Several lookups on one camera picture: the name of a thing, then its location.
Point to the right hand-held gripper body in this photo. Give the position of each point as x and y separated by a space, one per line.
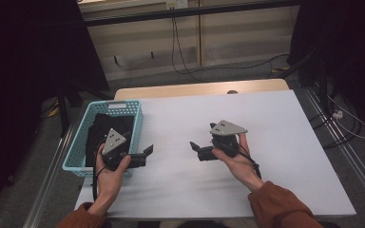
223 139

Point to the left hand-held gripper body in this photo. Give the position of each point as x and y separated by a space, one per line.
114 148

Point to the black cloth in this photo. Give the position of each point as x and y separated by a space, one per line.
103 133

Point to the teal plastic basket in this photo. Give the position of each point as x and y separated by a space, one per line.
76 152

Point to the person's right hand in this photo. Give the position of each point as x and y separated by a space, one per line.
239 167

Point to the person's left hand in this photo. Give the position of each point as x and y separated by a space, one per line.
107 183

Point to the white table mat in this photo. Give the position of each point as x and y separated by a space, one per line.
282 164

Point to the black tripod stand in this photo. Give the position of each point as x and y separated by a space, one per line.
64 104

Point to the beige wooden cabinet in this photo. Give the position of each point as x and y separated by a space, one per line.
240 38

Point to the black metal stand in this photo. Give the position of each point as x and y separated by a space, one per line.
321 82

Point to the black horizontal bar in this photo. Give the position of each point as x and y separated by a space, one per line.
183 12

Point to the black curtain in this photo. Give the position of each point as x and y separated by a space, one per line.
355 47
19 79

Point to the aluminium floor rail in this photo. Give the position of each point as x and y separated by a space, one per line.
351 152
49 180

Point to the white wall socket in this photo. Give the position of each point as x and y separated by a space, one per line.
176 3

